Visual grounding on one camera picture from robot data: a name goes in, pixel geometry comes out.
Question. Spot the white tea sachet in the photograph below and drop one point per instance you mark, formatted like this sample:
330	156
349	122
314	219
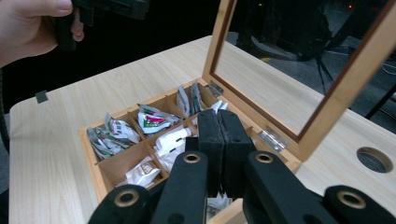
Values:
219	105

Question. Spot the grey tape piece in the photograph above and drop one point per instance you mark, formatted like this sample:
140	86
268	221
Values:
41	96

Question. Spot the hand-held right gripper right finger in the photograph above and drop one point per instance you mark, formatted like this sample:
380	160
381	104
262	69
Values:
236	146

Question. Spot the wooden tea box glass lid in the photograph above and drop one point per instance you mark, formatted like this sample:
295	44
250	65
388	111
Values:
342	87

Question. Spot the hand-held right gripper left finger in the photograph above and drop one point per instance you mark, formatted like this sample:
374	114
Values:
211	146

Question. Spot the black folding chair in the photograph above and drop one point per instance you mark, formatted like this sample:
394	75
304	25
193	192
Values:
381	101

